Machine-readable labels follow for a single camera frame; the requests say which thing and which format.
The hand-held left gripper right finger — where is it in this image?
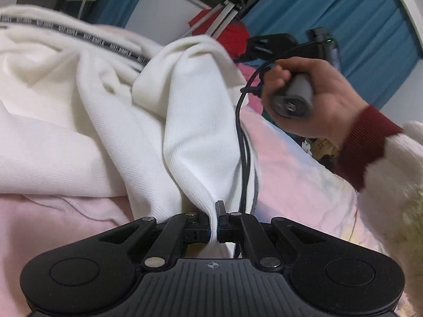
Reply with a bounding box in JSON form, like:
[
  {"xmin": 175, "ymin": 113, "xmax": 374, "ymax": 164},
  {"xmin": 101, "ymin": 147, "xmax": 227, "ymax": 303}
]
[{"xmin": 215, "ymin": 201, "xmax": 328, "ymax": 271}]

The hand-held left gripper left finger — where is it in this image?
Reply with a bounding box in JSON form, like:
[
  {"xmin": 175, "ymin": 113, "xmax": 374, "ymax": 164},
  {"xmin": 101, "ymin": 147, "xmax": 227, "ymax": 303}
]
[{"xmin": 96, "ymin": 212, "xmax": 214, "ymax": 269}]

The white garment with printed band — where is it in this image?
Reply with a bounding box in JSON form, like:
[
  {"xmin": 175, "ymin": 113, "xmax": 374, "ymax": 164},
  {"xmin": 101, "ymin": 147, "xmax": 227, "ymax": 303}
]
[{"xmin": 0, "ymin": 5, "xmax": 261, "ymax": 260}]

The person's right hand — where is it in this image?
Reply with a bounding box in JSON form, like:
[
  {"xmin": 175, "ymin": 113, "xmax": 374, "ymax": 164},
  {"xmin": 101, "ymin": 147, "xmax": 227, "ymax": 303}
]
[{"xmin": 261, "ymin": 56, "xmax": 370, "ymax": 146}]

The cardboard box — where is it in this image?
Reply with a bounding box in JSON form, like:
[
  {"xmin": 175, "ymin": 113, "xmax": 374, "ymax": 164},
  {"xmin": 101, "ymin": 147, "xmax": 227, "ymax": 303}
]
[{"xmin": 302, "ymin": 138, "xmax": 342, "ymax": 173}]

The red garment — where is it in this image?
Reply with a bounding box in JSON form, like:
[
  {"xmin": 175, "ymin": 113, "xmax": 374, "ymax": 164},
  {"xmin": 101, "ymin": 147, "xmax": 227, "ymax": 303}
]
[{"xmin": 188, "ymin": 8, "xmax": 251, "ymax": 59}]

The pastel bed sheet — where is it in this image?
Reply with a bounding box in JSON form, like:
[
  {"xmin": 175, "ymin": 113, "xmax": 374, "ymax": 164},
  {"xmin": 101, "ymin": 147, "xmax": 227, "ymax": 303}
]
[{"xmin": 0, "ymin": 23, "xmax": 387, "ymax": 317}]

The blue curtain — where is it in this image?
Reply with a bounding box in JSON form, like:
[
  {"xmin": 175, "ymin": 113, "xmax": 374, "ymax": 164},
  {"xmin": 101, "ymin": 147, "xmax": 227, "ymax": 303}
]
[
  {"xmin": 244, "ymin": 0, "xmax": 421, "ymax": 107},
  {"xmin": 95, "ymin": 0, "xmax": 160, "ymax": 30}
]

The silver tripod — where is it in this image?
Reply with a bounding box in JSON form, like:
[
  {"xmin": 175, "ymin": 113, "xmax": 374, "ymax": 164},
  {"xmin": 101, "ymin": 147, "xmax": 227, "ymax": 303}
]
[{"xmin": 181, "ymin": 0, "xmax": 252, "ymax": 40}]

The black cable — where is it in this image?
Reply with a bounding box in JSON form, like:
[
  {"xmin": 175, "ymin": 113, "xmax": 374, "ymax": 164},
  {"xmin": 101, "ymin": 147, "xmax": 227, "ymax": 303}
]
[{"xmin": 233, "ymin": 40, "xmax": 320, "ymax": 260}]

